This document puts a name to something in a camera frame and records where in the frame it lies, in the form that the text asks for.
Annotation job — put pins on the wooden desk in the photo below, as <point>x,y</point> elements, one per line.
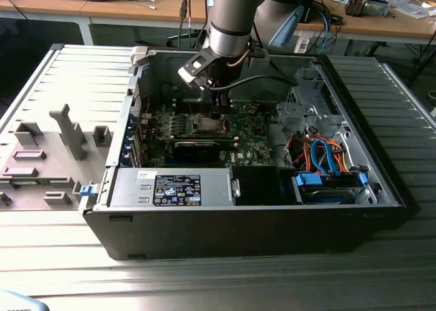
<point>374,26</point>
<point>51,7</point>

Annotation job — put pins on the clear plastic bag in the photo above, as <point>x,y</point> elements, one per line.
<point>413,9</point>

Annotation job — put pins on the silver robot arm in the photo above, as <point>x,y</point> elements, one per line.
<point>228,17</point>

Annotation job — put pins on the white power adapter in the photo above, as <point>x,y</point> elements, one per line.
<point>303,44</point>

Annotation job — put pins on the grey parts rack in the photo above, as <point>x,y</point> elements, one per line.
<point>51,174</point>

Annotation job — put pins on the silver CPU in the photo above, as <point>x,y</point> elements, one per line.
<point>206,124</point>

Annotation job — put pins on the CPU socket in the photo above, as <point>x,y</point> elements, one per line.
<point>209,133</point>

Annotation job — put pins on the black upright box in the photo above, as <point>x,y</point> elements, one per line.
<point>308,0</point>

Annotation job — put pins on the black label sticker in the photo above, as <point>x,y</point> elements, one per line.
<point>177,190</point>

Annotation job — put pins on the blue plastic latch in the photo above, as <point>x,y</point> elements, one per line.
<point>88,190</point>

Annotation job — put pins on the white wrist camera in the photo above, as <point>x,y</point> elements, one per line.
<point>192,70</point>

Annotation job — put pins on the black graphics card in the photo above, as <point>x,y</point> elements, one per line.
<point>195,150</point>

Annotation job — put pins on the black open PC case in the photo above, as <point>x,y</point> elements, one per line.
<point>238,232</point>

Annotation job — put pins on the grey metal drive cage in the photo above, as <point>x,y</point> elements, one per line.
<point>296,115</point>

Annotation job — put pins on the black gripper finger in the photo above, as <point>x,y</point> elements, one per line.
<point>219,106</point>

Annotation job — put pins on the hard disk in blue carrier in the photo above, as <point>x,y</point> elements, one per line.
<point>327,193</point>

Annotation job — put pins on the grey power supply unit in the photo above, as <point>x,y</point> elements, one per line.
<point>129,191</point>

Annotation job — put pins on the green motherboard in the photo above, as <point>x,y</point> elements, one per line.
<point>252,133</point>

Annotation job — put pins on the copper coil heatsink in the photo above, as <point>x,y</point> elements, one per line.
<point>356,5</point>

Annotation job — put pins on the pale grey case latch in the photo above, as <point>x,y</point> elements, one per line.
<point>139,56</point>

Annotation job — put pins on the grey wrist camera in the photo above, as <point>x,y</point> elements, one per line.
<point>259,60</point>

